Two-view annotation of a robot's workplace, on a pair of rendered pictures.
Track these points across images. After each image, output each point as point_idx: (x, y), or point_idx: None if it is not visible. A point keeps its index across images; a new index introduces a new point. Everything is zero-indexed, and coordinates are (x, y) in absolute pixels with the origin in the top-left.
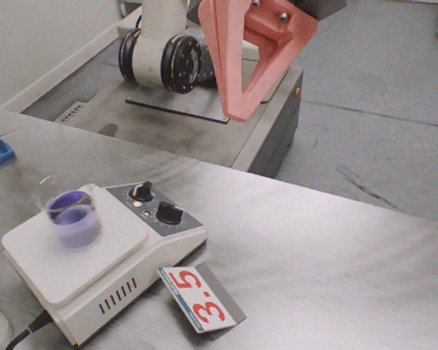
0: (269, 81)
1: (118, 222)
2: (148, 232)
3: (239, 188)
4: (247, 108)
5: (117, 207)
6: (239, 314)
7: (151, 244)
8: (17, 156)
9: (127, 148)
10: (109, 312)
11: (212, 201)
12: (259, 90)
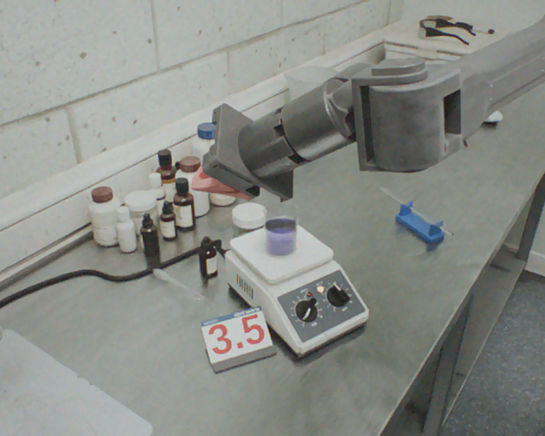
0: (203, 183)
1: (285, 266)
2: (272, 279)
3: (367, 396)
4: (194, 183)
5: (302, 265)
6: (218, 367)
7: (268, 289)
8: (429, 245)
9: (440, 311)
10: (240, 288)
11: (350, 370)
12: (200, 182)
